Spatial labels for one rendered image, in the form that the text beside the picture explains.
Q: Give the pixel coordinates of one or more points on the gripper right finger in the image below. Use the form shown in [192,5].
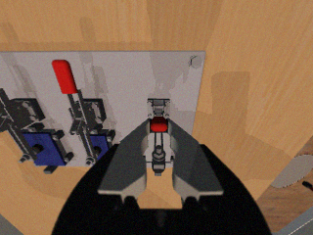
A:
[198,172]

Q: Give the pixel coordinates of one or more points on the dark blue flat plate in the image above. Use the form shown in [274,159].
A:
[54,151]

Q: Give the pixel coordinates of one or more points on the blue rectangular block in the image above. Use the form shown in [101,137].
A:
[101,141]

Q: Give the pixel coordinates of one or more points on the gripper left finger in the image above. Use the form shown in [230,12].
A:
[120,172]

